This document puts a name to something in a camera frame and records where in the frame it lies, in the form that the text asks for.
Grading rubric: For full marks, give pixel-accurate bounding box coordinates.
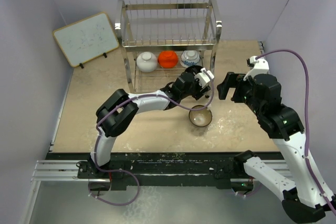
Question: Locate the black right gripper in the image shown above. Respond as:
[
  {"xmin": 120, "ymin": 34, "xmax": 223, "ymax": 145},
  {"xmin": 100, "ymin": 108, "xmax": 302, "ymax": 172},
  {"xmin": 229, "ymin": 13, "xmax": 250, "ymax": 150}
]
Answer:
[{"xmin": 217, "ymin": 71, "xmax": 264, "ymax": 116}]

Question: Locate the blue white patterned bowl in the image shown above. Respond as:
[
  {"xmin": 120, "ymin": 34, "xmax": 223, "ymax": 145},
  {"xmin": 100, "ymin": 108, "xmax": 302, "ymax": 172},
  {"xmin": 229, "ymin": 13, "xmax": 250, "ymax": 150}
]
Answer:
[{"xmin": 180, "ymin": 50, "xmax": 201, "ymax": 68}]

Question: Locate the orange plastic bowl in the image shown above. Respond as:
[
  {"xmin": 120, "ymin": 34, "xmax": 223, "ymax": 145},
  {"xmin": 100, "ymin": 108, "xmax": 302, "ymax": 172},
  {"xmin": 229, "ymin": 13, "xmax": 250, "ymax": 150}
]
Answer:
[{"xmin": 157, "ymin": 50, "xmax": 179, "ymax": 69}]

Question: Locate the brown beige bowl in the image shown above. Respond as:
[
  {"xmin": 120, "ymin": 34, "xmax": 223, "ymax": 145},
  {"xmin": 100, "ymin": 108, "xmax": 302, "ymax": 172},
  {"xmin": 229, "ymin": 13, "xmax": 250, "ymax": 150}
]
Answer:
[{"xmin": 188, "ymin": 105, "xmax": 213, "ymax": 127}]

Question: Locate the white ceramic bowl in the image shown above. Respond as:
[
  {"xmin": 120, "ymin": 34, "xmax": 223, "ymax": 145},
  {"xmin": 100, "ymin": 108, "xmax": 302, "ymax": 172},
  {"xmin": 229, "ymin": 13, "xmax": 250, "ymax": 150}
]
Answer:
[{"xmin": 136, "ymin": 52, "xmax": 158, "ymax": 72}]

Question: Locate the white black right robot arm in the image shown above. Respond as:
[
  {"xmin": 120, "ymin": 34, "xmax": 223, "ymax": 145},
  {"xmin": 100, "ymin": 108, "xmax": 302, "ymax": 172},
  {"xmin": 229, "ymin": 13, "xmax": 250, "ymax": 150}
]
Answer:
[{"xmin": 217, "ymin": 72, "xmax": 335, "ymax": 223}]

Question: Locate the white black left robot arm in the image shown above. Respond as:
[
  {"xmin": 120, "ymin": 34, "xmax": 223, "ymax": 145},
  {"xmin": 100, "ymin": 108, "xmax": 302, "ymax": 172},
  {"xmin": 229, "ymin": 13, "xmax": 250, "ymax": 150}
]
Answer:
[{"xmin": 89, "ymin": 66, "xmax": 215, "ymax": 178}]

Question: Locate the stainless steel dish rack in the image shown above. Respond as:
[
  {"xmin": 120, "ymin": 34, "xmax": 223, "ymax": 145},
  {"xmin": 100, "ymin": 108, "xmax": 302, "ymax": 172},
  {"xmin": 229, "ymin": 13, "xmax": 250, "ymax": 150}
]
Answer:
[{"xmin": 114, "ymin": 0, "xmax": 222, "ymax": 93}]

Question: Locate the small framed whiteboard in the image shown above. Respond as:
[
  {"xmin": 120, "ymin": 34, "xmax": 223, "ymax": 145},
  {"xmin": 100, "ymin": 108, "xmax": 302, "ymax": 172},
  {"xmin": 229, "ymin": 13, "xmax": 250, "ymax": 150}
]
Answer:
[{"xmin": 52, "ymin": 12, "xmax": 119, "ymax": 68}]

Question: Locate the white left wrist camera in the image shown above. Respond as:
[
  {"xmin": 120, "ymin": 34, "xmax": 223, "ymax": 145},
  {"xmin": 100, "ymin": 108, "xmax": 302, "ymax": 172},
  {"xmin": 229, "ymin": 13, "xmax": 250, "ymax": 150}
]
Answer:
[{"xmin": 195, "ymin": 68, "xmax": 215, "ymax": 88}]

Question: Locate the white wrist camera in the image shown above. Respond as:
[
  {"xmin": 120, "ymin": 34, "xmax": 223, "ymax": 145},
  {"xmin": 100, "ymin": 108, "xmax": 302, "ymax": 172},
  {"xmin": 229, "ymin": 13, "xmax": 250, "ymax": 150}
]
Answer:
[
  {"xmin": 195, "ymin": 68, "xmax": 215, "ymax": 88},
  {"xmin": 244, "ymin": 56, "xmax": 269, "ymax": 80}
]

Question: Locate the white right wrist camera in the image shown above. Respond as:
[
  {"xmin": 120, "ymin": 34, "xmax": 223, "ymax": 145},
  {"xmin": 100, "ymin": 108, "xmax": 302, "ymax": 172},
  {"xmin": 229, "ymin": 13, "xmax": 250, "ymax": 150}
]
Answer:
[{"xmin": 244, "ymin": 56, "xmax": 269, "ymax": 80}]

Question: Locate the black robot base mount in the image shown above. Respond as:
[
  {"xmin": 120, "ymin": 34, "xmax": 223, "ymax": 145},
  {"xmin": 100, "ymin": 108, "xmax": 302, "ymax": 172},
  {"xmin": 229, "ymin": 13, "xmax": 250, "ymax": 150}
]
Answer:
[{"xmin": 45, "ymin": 152, "xmax": 289, "ymax": 191}]

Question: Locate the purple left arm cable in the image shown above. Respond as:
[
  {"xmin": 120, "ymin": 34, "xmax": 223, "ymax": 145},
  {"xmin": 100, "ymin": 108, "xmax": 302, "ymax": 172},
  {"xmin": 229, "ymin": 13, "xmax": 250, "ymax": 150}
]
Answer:
[{"xmin": 93, "ymin": 70, "xmax": 215, "ymax": 172}]

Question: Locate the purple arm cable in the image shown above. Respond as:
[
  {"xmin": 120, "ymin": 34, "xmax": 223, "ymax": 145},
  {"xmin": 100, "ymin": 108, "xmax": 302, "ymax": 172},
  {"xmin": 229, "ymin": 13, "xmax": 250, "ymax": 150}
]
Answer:
[
  {"xmin": 256, "ymin": 49, "xmax": 336, "ymax": 214},
  {"xmin": 93, "ymin": 70, "xmax": 215, "ymax": 172}
]

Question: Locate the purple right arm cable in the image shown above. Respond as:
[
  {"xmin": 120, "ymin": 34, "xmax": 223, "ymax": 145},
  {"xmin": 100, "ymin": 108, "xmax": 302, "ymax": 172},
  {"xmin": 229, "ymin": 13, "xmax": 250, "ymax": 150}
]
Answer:
[{"xmin": 256, "ymin": 49, "xmax": 336, "ymax": 214}]

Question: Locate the aluminium extrusion rail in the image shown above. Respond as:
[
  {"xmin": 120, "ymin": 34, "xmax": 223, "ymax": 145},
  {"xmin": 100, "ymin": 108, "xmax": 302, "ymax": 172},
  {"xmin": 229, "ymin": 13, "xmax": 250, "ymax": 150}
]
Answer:
[{"xmin": 32, "ymin": 160, "xmax": 109, "ymax": 182}]

